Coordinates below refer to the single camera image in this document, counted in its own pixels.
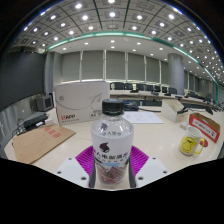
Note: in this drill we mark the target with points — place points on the black scissors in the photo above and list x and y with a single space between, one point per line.
183 110

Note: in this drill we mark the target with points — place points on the open brown box, red side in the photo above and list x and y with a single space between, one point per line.
204 126

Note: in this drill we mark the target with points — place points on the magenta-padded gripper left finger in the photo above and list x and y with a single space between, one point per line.
71 170

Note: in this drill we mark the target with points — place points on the brown kraft paper envelope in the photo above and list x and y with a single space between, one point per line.
40 141

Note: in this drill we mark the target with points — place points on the flat black device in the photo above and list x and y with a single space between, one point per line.
35 119

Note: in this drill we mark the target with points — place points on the clear black-capped drink bottle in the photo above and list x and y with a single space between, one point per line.
112 136

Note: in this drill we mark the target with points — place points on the black office chairs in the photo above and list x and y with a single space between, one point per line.
119 85

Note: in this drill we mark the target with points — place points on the black tabletop microphone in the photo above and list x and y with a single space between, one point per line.
209 110

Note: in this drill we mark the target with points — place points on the flat round red coaster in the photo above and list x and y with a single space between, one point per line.
205 143

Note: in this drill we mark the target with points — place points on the white printed paper sheet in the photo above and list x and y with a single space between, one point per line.
143 117

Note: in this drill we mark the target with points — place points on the black desk phone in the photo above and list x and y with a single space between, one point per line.
131 106

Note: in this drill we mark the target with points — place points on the small open white box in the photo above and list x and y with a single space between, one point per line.
170 111

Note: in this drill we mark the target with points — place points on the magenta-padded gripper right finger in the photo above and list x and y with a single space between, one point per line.
151 170

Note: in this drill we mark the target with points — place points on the large white cardboard box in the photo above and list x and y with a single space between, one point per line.
81 100

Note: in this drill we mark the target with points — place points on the long curved conference desk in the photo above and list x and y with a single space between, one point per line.
146 95

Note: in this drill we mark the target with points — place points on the black desk microphones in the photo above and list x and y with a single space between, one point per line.
134 90

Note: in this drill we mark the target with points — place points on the dark boxy monitor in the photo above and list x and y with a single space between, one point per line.
44 103

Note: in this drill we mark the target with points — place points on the round ceiling lights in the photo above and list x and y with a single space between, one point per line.
112 14

